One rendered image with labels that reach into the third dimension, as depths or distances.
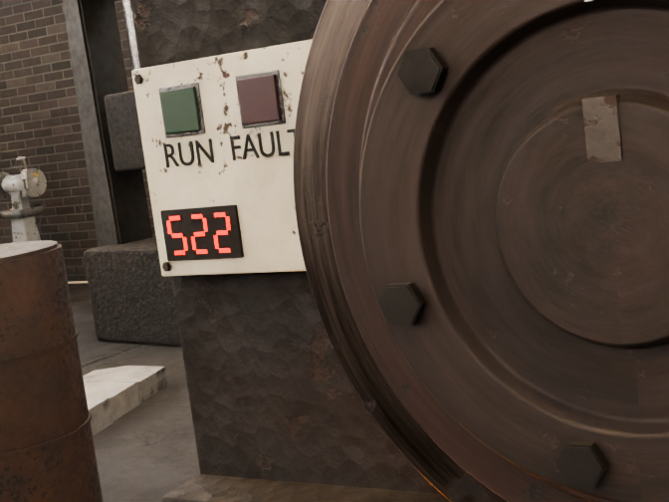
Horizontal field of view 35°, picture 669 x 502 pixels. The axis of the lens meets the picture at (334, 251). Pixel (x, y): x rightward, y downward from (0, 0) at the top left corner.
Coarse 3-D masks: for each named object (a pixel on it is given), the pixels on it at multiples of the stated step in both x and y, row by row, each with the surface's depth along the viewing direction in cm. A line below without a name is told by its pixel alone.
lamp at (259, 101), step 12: (240, 84) 86; (252, 84) 85; (264, 84) 85; (276, 84) 84; (240, 96) 86; (252, 96) 85; (264, 96) 85; (276, 96) 84; (252, 108) 86; (264, 108) 85; (276, 108) 85; (252, 120) 86; (264, 120) 85; (276, 120) 85
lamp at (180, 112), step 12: (168, 96) 90; (180, 96) 89; (192, 96) 88; (168, 108) 90; (180, 108) 89; (192, 108) 89; (168, 120) 90; (180, 120) 90; (192, 120) 89; (168, 132) 90
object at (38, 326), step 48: (48, 240) 357; (0, 288) 317; (48, 288) 330; (0, 336) 317; (48, 336) 328; (0, 384) 318; (48, 384) 328; (0, 432) 319; (48, 432) 327; (0, 480) 320; (48, 480) 327; (96, 480) 349
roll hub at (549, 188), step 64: (448, 0) 53; (512, 0) 51; (576, 0) 50; (640, 0) 49; (448, 64) 54; (512, 64) 53; (576, 64) 51; (640, 64) 50; (384, 128) 56; (448, 128) 55; (512, 128) 54; (576, 128) 50; (640, 128) 49; (384, 192) 57; (448, 192) 56; (512, 192) 52; (576, 192) 51; (640, 192) 49; (384, 256) 57; (448, 256) 57; (512, 256) 53; (576, 256) 51; (640, 256) 50; (384, 320) 58; (448, 320) 56; (512, 320) 55; (576, 320) 52; (640, 320) 50; (448, 384) 57; (512, 384) 55; (576, 384) 54; (640, 384) 53; (512, 448) 56; (640, 448) 52
